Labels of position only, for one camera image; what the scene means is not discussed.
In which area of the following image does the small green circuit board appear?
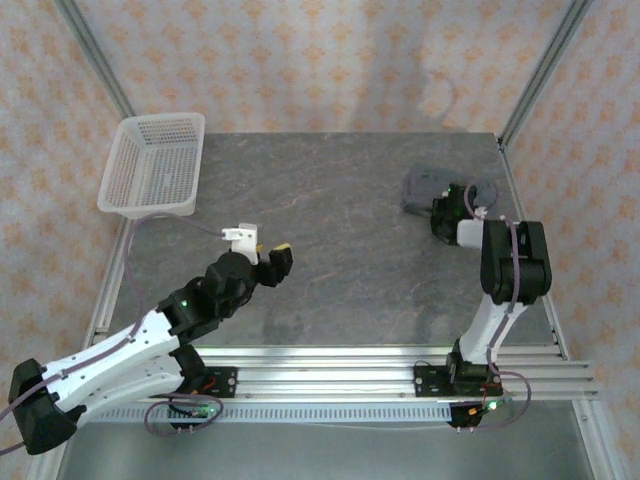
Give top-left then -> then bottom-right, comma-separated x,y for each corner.
167,403 -> 224,435
447,399 -> 511,432

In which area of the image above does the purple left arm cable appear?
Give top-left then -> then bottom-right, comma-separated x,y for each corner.
0,212 -> 226,456

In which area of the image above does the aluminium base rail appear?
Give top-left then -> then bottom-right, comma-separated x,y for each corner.
52,344 -> 600,403

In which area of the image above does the aluminium table side frame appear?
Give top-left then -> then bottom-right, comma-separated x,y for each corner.
497,142 -> 629,480

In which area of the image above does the slotted grey cable duct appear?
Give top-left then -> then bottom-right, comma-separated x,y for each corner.
74,402 -> 454,425

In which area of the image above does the white perforated plastic basket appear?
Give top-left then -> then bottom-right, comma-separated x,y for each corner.
96,112 -> 207,220

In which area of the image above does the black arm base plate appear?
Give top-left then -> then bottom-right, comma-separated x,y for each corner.
148,366 -> 239,400
413,366 -> 504,400

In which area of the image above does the aluminium frame post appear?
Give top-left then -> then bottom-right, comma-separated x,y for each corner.
497,0 -> 595,151
53,0 -> 135,119

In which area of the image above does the orange patterned white backdrop curtain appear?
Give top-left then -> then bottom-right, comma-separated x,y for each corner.
0,0 -> 640,480

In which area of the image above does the grey-blue t-shirt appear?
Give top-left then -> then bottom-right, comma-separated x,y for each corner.
401,164 -> 500,216

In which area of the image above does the grey metal lower panel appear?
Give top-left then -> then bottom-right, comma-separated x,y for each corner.
54,422 -> 599,480

